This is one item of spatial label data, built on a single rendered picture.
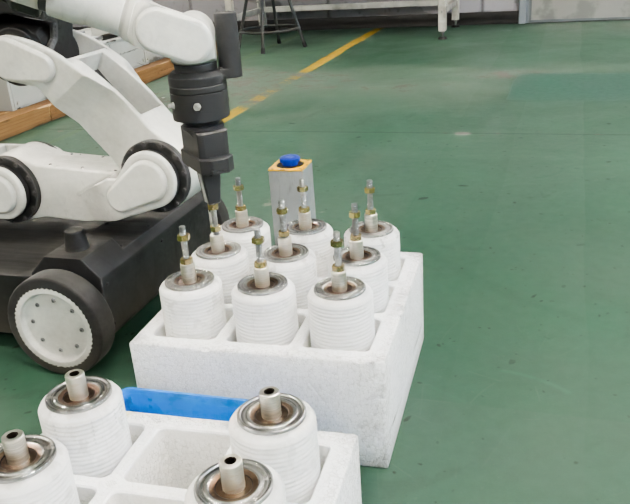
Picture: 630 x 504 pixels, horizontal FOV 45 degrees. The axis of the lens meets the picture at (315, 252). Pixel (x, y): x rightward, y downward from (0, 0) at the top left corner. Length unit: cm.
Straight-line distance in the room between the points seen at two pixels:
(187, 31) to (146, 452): 58
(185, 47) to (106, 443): 56
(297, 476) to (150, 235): 86
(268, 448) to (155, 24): 62
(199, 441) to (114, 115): 75
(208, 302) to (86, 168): 55
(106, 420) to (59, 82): 79
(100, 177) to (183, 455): 74
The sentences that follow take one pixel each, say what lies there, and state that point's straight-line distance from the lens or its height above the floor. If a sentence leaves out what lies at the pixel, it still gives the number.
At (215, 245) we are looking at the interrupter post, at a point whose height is 27.
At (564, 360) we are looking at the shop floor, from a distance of 144.
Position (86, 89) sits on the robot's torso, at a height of 49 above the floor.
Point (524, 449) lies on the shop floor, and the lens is 122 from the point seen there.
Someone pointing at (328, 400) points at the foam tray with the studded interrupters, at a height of 11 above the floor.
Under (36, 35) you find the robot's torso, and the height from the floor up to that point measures 58.
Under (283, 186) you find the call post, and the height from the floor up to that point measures 28.
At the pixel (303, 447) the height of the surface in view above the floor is 23.
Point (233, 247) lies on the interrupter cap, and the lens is 129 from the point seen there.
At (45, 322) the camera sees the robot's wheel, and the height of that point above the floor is 10.
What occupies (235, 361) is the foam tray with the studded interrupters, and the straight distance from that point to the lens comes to 113.
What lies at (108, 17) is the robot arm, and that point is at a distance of 118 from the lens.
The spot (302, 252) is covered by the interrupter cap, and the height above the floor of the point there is 25.
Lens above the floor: 73
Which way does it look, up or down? 23 degrees down
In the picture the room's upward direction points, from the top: 4 degrees counter-clockwise
